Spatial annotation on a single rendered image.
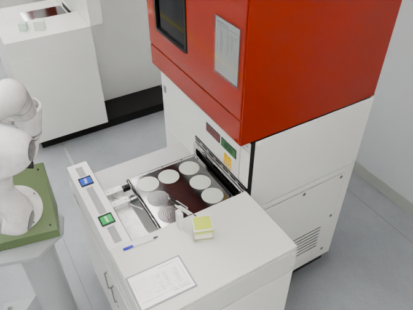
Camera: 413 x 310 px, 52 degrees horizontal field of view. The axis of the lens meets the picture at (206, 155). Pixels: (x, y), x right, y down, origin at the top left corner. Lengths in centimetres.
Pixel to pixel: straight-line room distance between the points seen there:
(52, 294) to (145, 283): 81
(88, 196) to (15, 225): 47
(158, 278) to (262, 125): 69
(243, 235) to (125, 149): 214
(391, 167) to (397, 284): 85
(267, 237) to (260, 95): 54
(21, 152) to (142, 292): 64
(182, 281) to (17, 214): 59
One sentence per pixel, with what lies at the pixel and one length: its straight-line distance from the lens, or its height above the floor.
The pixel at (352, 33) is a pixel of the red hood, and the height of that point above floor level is 158.
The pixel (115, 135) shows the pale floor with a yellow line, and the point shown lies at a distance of 381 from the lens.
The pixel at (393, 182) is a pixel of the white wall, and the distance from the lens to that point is 333.
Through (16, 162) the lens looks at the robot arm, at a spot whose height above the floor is 153.
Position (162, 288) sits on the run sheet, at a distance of 152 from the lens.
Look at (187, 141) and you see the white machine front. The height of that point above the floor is 87.
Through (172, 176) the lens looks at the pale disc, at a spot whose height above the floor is 90.
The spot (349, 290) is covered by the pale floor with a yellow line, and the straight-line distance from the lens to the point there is 279.
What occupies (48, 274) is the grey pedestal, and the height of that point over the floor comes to 58.
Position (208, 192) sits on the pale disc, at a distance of 190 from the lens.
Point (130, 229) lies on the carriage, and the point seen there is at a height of 88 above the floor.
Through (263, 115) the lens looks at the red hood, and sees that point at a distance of 162.
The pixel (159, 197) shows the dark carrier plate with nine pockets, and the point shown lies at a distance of 190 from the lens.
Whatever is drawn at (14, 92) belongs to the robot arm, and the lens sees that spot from 127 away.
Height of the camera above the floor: 224
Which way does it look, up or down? 40 degrees down
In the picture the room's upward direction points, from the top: straight up
